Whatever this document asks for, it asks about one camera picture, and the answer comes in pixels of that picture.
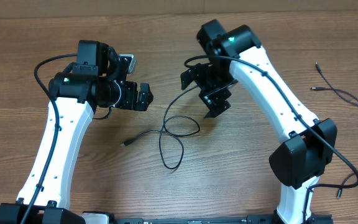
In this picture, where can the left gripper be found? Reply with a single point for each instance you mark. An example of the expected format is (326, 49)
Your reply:
(129, 102)

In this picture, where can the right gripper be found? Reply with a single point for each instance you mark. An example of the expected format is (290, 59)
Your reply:
(214, 102)

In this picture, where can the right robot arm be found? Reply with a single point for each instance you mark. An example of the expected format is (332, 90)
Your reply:
(306, 142)

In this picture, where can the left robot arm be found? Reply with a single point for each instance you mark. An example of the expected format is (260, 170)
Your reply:
(97, 79)

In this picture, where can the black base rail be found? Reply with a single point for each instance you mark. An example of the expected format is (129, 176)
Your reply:
(191, 221)

